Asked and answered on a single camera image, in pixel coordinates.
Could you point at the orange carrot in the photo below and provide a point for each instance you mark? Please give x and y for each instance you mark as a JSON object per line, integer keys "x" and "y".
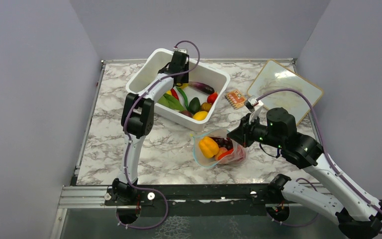
{"x": 229, "y": 152}

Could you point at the peach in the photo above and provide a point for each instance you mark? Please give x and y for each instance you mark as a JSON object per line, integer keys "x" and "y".
{"x": 221, "y": 151}

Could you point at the yellow lemon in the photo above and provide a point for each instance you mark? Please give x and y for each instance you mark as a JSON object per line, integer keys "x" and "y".
{"x": 199, "y": 116}

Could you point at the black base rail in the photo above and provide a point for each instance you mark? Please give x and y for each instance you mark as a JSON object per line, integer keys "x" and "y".
{"x": 192, "y": 200}

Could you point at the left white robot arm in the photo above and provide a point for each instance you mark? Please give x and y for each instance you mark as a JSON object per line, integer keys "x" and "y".
{"x": 138, "y": 118}

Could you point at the purple grape bunch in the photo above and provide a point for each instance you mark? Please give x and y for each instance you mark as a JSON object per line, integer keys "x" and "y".
{"x": 224, "y": 142}

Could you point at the dark eggplant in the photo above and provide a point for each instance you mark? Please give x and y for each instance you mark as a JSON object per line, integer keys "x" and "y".
{"x": 202, "y": 87}

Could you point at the red chili pepper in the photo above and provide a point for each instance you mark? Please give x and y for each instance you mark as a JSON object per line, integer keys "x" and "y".
{"x": 174, "y": 94}

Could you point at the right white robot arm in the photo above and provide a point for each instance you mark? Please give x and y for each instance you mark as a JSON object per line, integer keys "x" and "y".
{"x": 357, "y": 213}

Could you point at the green chili pepper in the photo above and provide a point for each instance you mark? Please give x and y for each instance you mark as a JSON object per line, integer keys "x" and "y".
{"x": 185, "y": 98}

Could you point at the wood framed whiteboard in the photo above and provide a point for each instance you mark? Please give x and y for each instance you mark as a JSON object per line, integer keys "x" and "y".
{"x": 275, "y": 76}

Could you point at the red apple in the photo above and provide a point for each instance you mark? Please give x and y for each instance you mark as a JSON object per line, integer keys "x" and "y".
{"x": 239, "y": 154}

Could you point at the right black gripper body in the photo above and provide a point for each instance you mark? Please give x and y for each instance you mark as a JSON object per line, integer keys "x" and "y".
{"x": 255, "y": 132}

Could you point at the orange bell pepper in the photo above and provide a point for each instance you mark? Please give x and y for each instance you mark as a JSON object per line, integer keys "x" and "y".
{"x": 208, "y": 147}

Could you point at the red strawberry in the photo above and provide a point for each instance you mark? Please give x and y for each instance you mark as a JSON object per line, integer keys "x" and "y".
{"x": 212, "y": 98}

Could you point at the small orange fruit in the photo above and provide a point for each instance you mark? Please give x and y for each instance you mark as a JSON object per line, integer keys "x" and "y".
{"x": 205, "y": 107}

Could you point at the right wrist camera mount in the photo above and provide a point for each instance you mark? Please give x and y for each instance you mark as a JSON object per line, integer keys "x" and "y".
{"x": 254, "y": 106}

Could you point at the clear zip top bag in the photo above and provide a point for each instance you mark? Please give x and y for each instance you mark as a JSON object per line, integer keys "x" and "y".
{"x": 211, "y": 162}

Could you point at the green leaf vegetable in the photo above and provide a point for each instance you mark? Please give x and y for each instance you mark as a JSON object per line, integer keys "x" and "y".
{"x": 171, "y": 102}

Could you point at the green avocado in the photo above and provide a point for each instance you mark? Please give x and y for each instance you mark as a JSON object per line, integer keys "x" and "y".
{"x": 194, "y": 105}

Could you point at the dark purple passion fruit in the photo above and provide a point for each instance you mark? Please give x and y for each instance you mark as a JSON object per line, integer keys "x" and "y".
{"x": 187, "y": 113}

